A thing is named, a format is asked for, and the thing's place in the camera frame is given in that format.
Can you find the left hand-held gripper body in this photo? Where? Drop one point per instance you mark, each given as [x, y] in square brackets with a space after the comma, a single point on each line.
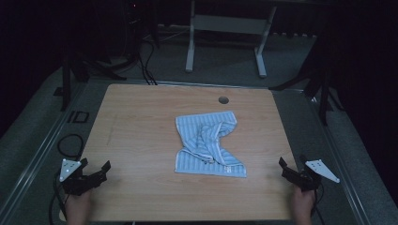
[78, 182]

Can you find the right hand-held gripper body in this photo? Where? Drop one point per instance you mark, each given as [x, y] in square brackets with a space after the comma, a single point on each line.
[308, 178]

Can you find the blue striped towel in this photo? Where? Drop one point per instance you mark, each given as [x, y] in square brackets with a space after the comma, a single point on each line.
[206, 146]

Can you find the person's left hand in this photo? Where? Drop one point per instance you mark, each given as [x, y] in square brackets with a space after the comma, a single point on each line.
[78, 209]

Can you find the person's right hand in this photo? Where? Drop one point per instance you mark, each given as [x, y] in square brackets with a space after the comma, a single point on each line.
[303, 206]

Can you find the black metal stand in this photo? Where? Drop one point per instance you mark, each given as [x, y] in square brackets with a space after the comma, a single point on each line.
[322, 87]
[70, 78]

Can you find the metal floor rail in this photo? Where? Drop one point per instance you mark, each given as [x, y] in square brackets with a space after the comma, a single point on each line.
[341, 168]
[34, 162]

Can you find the white desk frame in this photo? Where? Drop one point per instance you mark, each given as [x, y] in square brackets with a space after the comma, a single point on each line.
[225, 25]

